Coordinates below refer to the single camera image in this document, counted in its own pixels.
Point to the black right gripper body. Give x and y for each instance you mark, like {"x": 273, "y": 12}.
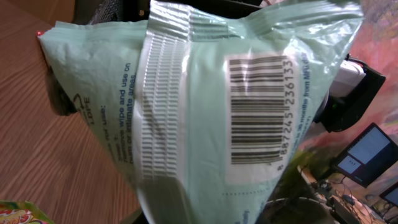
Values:
{"x": 98, "y": 11}

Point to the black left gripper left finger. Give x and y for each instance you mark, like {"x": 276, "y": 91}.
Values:
{"x": 137, "y": 217}

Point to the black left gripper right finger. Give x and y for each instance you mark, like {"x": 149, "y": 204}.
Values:
{"x": 292, "y": 202}

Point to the teal wipes packet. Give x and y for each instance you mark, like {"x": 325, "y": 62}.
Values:
{"x": 200, "y": 113}

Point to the green candy bag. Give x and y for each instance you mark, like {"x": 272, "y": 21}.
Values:
{"x": 22, "y": 213}

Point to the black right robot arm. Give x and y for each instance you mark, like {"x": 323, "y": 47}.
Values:
{"x": 349, "y": 96}

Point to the computer monitor in background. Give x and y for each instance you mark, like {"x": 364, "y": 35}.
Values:
{"x": 367, "y": 157}

